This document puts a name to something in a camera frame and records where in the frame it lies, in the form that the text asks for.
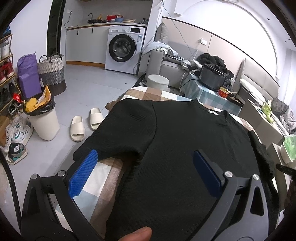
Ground left cream slipper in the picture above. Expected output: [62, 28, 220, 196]
[70, 115, 85, 142]

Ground black food tray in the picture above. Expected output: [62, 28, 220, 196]
[226, 93, 244, 108]

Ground green white sneaker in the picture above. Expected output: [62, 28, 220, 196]
[6, 143, 28, 165]

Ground pile of black clothes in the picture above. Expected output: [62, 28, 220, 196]
[196, 53, 234, 92]

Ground black rice cooker pot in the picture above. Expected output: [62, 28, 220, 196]
[199, 64, 226, 91]

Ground cream slipper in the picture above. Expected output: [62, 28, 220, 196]
[70, 115, 85, 142]
[89, 108, 104, 131]

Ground white storage cabinet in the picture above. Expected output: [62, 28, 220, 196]
[238, 99, 285, 148]

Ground wooden shoe rack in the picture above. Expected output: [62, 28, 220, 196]
[1, 31, 22, 115]

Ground white bed pillow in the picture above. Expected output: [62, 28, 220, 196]
[239, 78, 265, 103]

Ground blue checkered side table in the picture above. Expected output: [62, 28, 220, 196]
[180, 74, 241, 115]

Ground green plush toy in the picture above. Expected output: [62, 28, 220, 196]
[261, 102, 273, 123]

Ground kitchen counter cabinet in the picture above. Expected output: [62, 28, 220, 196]
[65, 22, 112, 68]

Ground purple bag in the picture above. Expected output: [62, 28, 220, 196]
[17, 53, 42, 99]

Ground black knit sweater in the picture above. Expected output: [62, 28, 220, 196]
[73, 98, 279, 240]

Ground green plastic bag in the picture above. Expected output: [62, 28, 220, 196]
[283, 135, 296, 160]

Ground orange round food tin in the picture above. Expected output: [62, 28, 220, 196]
[218, 87, 231, 98]

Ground woven laundry basket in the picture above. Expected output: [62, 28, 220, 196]
[37, 53, 67, 96]

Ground white washing machine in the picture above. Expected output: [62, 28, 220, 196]
[105, 25, 145, 75]

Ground white trash bin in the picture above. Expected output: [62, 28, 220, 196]
[23, 96, 60, 141]

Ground grey sofa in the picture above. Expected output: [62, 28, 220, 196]
[145, 19, 206, 88]

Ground right cream slipper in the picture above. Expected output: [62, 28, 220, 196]
[89, 108, 104, 131]

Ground person's left hand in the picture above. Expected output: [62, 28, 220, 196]
[119, 226, 152, 241]

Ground white round stool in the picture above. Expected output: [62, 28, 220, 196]
[147, 74, 170, 91]

